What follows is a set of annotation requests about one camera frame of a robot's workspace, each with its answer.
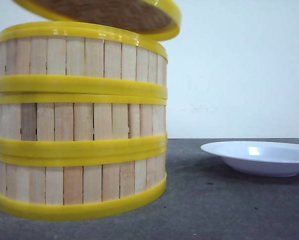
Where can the bamboo steamer basket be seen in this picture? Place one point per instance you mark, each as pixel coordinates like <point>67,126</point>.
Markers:
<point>81,192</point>
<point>74,131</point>
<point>73,62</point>

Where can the woven bamboo steamer lid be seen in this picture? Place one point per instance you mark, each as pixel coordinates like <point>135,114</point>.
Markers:
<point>158,19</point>

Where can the white shallow plate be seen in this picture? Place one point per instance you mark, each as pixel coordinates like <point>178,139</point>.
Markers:
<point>261,158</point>

